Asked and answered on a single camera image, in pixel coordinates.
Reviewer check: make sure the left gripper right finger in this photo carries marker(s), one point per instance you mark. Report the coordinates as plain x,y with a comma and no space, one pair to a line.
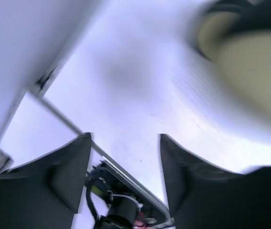
203,196

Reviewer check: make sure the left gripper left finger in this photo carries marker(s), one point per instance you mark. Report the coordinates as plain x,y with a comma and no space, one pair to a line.
45,193

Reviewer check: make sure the pale yellow suitcase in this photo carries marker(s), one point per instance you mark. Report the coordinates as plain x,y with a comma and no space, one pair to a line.
235,35

